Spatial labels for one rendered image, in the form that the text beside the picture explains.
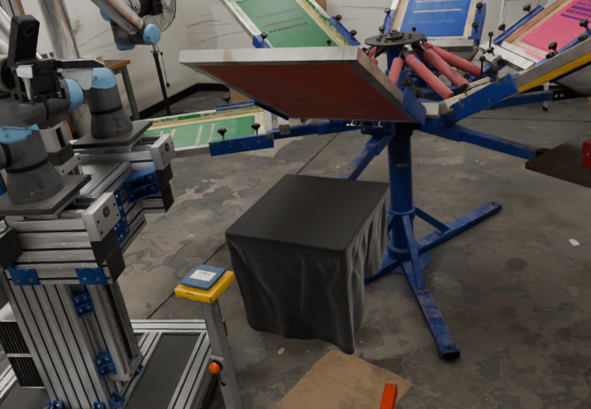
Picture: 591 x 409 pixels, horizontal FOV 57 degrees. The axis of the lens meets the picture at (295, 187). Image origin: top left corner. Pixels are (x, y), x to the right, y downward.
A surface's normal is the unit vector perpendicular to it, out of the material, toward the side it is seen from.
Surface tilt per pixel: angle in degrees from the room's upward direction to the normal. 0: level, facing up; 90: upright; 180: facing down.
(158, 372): 0
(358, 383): 0
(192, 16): 90
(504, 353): 0
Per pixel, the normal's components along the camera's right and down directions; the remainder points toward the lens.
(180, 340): -0.12, -0.90
